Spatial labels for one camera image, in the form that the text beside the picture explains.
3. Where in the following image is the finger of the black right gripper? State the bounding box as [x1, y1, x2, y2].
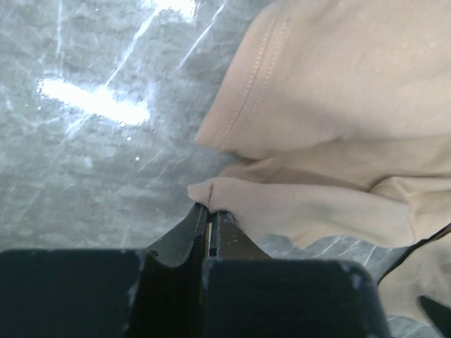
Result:
[419, 296, 451, 334]

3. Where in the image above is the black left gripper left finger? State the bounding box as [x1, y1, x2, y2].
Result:
[133, 204, 208, 337]

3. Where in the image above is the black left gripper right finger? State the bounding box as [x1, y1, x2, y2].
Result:
[202, 212, 390, 337]

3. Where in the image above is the tan t shirt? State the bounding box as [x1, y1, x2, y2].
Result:
[188, 1, 450, 323]

